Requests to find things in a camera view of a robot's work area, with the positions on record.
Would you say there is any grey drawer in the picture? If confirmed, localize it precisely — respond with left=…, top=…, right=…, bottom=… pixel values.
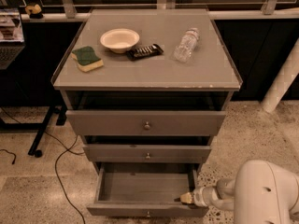
left=88, top=162, right=208, bottom=217
left=83, top=144, right=211, bottom=163
left=66, top=110, right=226, bottom=136

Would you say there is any open laptop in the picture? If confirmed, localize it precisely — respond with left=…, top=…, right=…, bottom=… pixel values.
left=0, top=7, right=25, bottom=70

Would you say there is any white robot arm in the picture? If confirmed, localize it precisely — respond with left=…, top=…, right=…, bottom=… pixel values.
left=180, top=160, right=299, bottom=224

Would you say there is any metal window rail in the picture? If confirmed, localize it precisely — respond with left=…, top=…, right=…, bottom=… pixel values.
left=21, top=0, right=299, bottom=22

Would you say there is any black floor cable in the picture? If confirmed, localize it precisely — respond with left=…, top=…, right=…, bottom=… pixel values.
left=0, top=106, right=87, bottom=224

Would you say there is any yellow black tape dispenser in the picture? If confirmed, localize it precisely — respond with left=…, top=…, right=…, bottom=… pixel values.
left=25, top=3, right=43, bottom=19

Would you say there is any white paper bowl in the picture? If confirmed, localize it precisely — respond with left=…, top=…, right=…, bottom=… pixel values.
left=100, top=28, right=140, bottom=54

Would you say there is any grey middle drawer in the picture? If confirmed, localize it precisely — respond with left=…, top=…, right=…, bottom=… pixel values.
left=83, top=144, right=211, bottom=163

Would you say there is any grey bottom drawer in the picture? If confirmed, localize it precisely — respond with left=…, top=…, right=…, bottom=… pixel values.
left=88, top=162, right=208, bottom=217

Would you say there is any green yellow sponge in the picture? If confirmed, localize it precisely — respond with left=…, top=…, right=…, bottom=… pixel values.
left=71, top=46, right=104, bottom=72

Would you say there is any grey top drawer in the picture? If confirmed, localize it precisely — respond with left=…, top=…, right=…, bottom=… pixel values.
left=66, top=110, right=226, bottom=136

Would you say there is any white diagonal pillar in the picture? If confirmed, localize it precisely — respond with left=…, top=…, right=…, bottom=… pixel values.
left=261, top=38, right=299, bottom=113

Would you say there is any grey drawer cabinet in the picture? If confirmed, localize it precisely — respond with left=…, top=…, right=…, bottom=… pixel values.
left=51, top=8, right=243, bottom=173

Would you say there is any clear plastic water bottle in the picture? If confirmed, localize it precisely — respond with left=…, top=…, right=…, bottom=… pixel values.
left=174, top=28, right=199, bottom=63

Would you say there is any black snack bar wrapper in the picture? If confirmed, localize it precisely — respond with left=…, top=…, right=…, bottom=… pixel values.
left=126, top=44, right=164, bottom=61

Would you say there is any black table leg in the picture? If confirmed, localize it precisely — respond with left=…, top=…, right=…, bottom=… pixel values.
left=0, top=105, right=66, bottom=157

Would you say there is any black cable end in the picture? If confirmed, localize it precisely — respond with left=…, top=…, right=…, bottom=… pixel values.
left=0, top=148, right=17, bottom=165

